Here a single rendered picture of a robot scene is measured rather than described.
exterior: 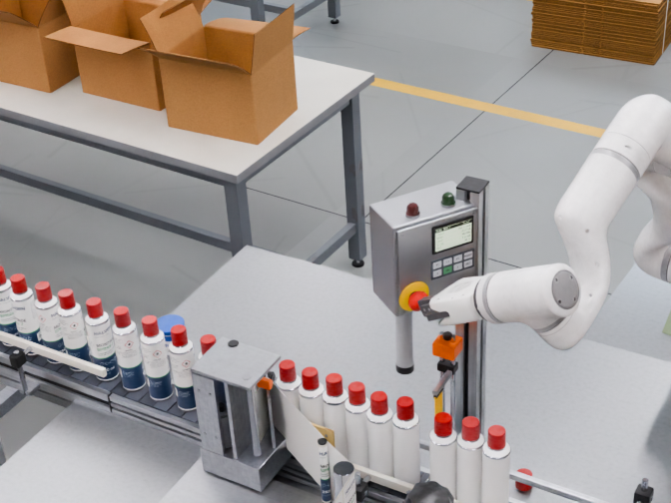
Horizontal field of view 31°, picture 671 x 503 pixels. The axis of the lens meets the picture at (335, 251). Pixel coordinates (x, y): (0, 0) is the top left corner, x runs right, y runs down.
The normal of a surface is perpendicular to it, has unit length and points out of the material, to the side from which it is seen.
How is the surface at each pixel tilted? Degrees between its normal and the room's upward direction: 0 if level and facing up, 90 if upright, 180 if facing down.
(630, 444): 0
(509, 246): 0
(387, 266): 90
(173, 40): 69
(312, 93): 0
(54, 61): 90
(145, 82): 90
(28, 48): 90
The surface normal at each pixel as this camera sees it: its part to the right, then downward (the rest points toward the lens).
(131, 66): -0.51, 0.50
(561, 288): 0.59, -0.11
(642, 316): -0.05, -0.84
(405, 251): 0.43, 0.48
